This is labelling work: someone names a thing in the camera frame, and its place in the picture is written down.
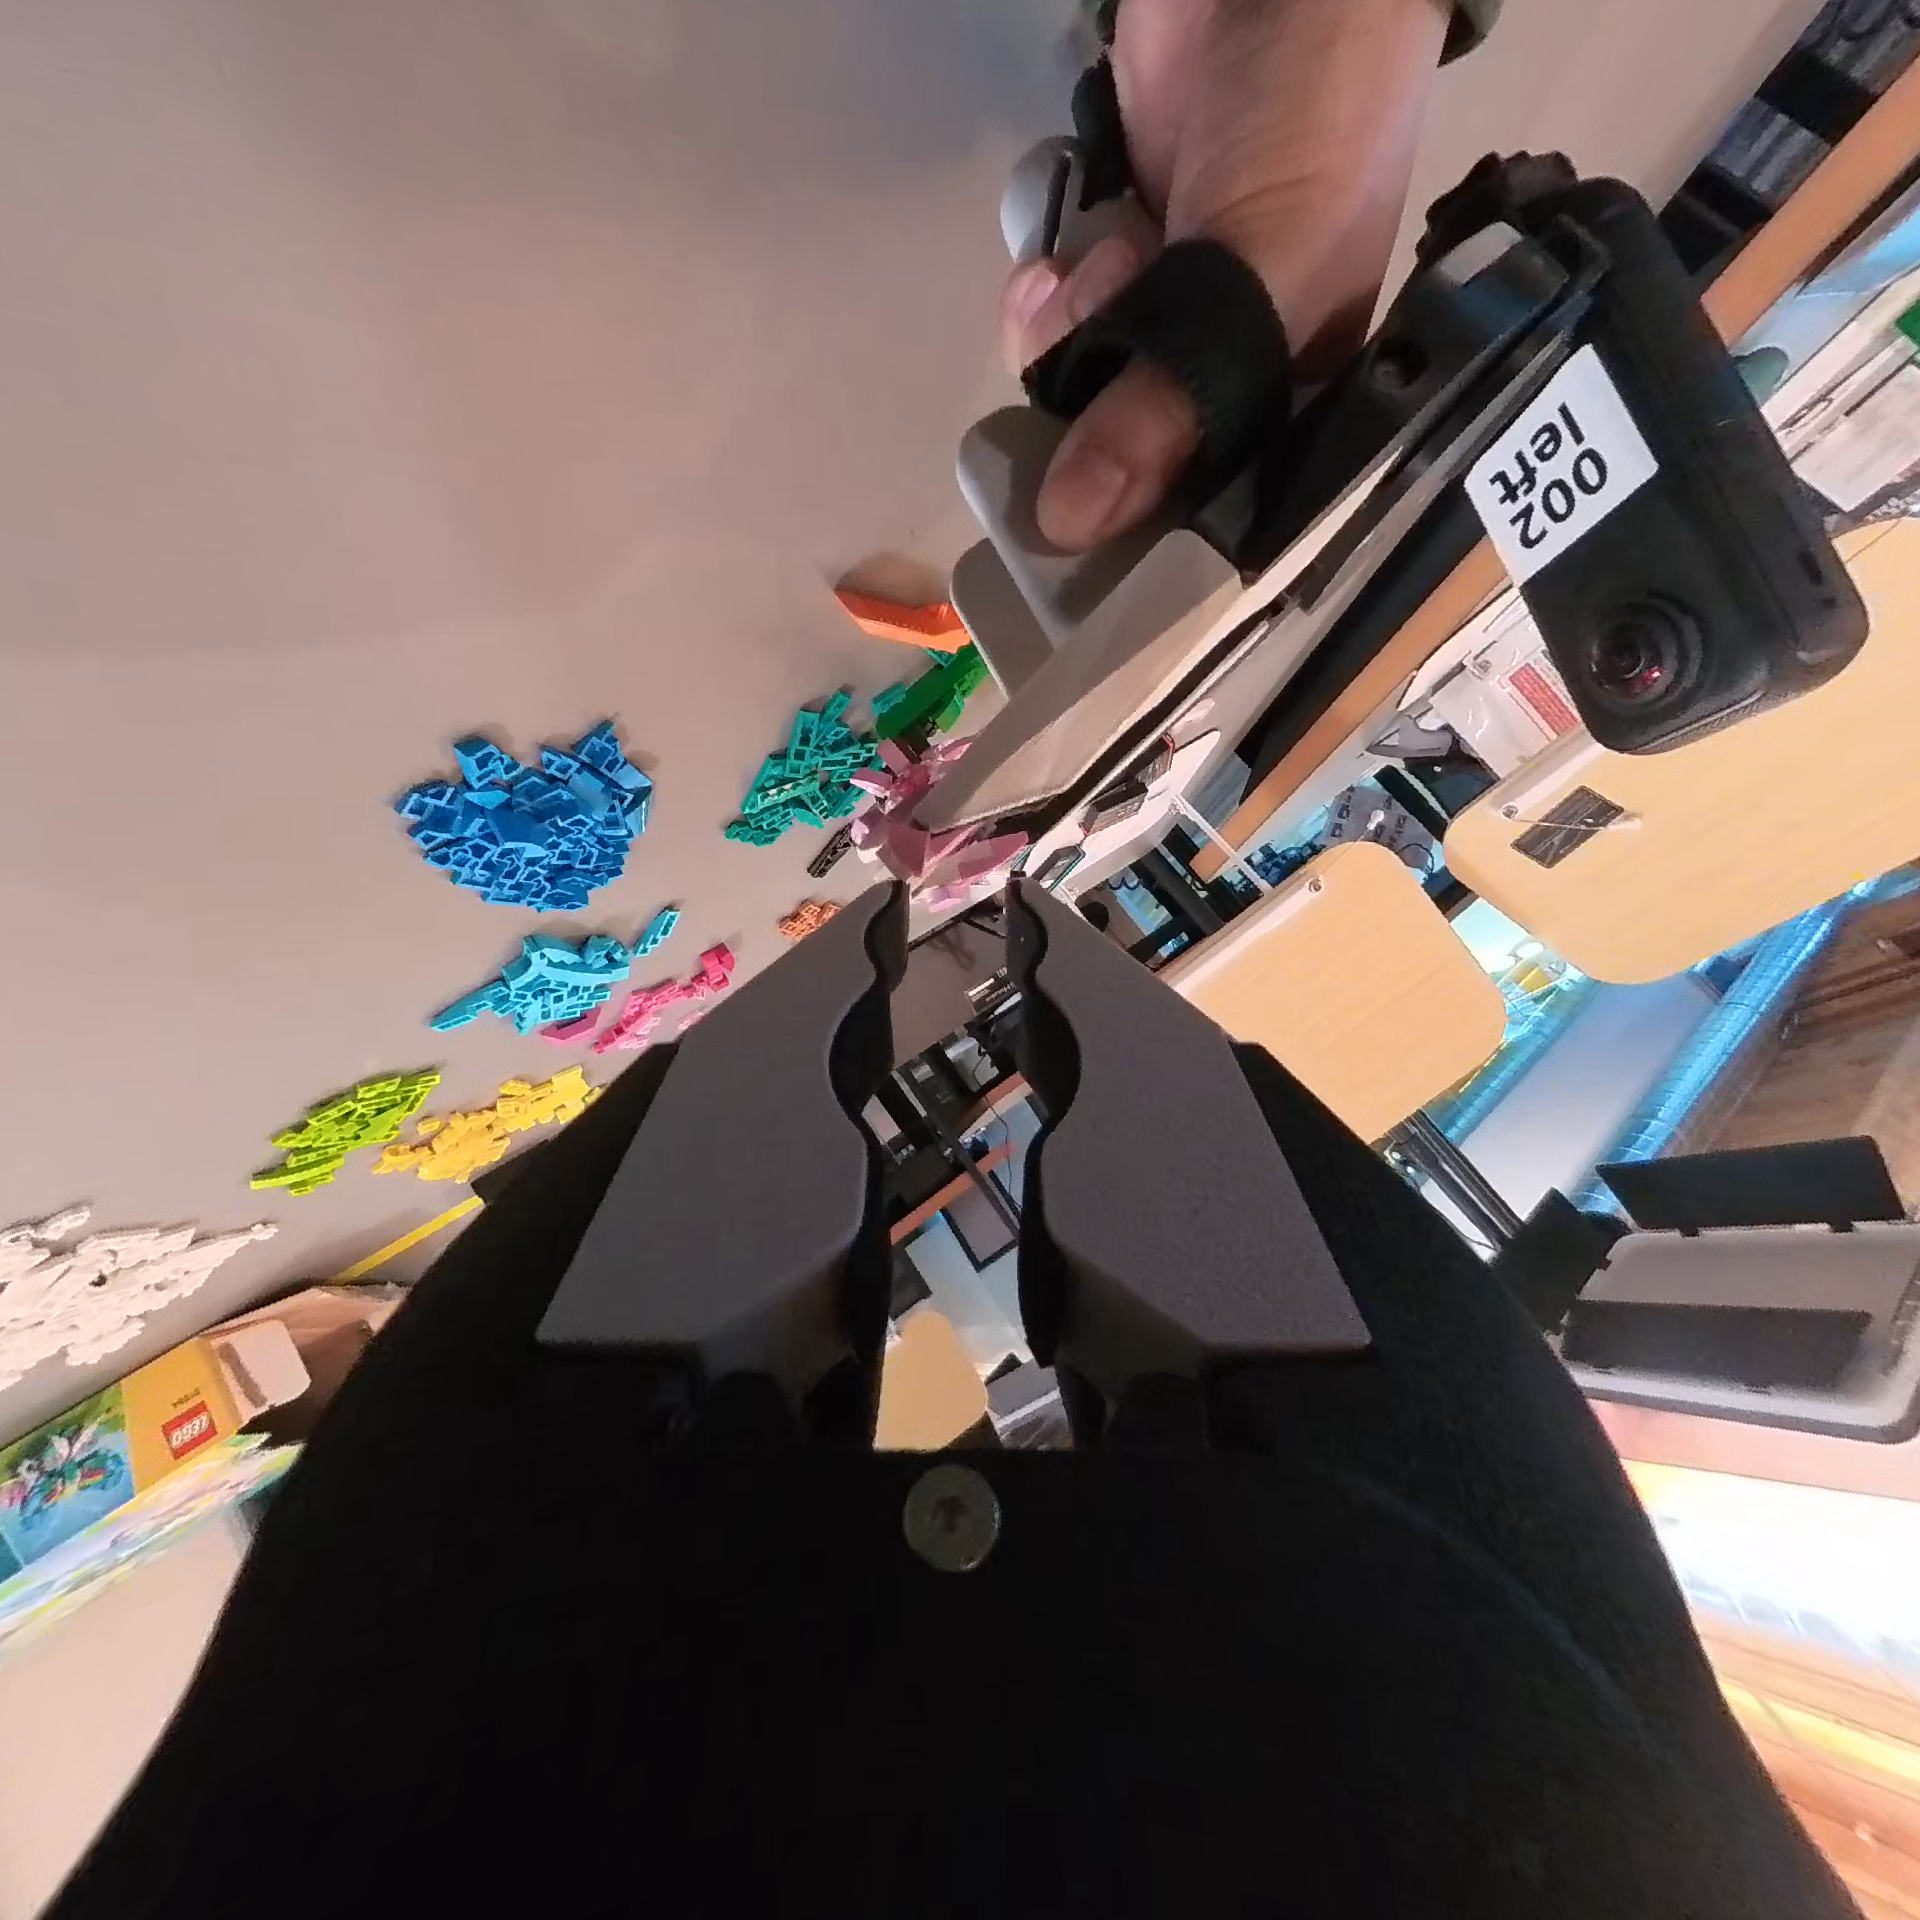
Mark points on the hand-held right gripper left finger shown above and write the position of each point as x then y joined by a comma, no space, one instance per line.
704,1200

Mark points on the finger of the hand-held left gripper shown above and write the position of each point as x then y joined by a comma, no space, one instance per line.
1096,721

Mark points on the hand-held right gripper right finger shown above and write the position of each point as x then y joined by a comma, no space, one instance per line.
1201,1200

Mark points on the green lego plant build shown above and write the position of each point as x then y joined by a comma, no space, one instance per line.
938,687

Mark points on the pile of magenta lego pieces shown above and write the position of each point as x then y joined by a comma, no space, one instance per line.
645,1003

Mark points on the pink lego flower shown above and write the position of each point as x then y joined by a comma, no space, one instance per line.
901,795

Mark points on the pile of yellow lego pieces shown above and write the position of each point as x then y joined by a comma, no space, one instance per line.
480,1132

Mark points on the pile of cyan lego pieces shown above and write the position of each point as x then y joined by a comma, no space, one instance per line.
556,975

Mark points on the pile of teal lego pieces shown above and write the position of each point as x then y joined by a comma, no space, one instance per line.
802,772

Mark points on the dark grey lego parts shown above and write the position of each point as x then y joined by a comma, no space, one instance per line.
830,857

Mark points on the small orange lego piece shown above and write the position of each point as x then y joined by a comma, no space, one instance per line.
809,919

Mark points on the pile of lime lego pieces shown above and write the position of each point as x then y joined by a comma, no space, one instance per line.
346,1132

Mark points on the pile of blue lego pieces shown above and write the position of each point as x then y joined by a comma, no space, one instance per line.
524,819

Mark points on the colourful lego set box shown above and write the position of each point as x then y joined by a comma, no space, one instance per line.
165,1424

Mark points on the pile of white lego pieces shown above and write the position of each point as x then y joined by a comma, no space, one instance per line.
89,1289

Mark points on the person's left hand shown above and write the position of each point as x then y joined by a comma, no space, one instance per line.
1276,135

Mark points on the orange brick separator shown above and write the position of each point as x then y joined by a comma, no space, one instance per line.
901,612

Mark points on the plywood chair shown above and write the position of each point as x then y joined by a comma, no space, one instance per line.
930,1387
1334,975
1724,840

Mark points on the yellow tape strip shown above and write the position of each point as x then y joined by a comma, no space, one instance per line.
404,1241

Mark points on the ceiling air vent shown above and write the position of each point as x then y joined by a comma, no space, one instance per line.
1739,1320

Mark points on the thin silver air duct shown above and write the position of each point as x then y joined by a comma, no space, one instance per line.
1650,1020

